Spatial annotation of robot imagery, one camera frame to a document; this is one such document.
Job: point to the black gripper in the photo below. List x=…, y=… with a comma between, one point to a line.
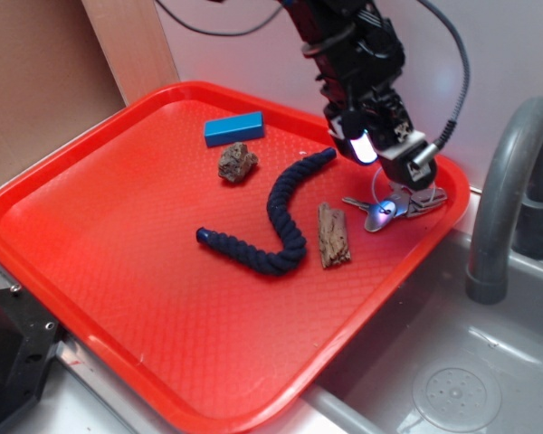
x=368, y=120

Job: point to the silver keys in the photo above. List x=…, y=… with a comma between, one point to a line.
x=402, y=203

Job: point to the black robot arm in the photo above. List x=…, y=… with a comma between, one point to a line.
x=359, y=58

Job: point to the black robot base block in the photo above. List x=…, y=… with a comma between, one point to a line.
x=29, y=334

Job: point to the piece of brown wood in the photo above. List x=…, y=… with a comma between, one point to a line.
x=333, y=236

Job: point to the grey curved faucet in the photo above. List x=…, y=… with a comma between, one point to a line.
x=510, y=211

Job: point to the blue rectangular block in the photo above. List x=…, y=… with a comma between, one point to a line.
x=223, y=131

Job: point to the brown grey rock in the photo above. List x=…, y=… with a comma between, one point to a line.
x=236, y=162

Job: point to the grey plastic sink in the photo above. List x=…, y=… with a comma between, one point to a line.
x=215, y=348

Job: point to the orange plastic tray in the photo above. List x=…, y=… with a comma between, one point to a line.
x=156, y=149

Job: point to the round sink drain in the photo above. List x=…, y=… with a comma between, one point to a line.
x=458, y=396

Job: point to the light wooden board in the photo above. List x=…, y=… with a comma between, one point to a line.
x=134, y=44

